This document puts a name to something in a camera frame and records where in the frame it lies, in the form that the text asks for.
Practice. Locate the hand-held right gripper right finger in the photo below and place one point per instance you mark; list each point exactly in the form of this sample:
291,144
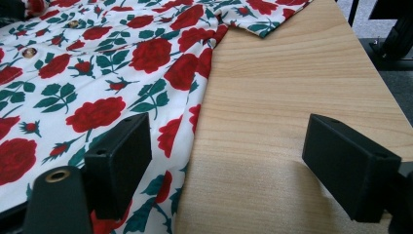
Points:
350,169

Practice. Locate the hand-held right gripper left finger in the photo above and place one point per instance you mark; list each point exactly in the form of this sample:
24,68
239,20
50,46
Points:
120,162

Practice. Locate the white red rose print shirt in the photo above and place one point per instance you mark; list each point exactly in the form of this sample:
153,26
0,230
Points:
91,84

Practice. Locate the black metal stand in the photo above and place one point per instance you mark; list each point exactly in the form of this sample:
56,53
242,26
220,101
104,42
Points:
393,42

